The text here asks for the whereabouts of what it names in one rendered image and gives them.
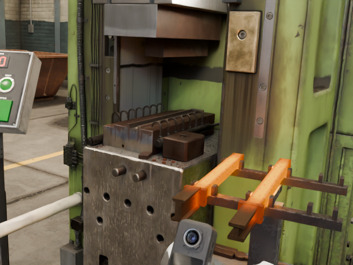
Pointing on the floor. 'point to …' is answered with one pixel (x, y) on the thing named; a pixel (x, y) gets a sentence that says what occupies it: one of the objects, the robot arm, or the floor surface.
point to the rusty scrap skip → (49, 73)
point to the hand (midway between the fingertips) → (224, 247)
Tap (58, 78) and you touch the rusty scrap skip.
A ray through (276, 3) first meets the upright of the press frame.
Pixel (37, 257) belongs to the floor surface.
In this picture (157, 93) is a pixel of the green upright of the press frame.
